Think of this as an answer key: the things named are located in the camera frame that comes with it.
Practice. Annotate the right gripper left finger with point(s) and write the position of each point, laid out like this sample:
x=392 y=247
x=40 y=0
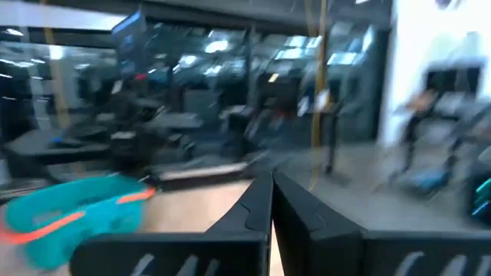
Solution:
x=172 y=253

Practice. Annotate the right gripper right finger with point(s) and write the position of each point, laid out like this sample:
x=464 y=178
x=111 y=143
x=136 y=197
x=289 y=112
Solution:
x=364 y=253

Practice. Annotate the teal plastic basket orange rim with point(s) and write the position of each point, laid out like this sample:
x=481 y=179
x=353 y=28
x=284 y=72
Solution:
x=96 y=218

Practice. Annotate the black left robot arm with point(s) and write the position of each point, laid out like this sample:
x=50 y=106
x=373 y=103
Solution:
x=153 y=134

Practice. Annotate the person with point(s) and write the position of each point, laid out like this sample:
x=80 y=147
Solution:
x=420 y=103

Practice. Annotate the dark display screen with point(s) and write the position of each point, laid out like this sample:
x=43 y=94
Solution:
x=128 y=42

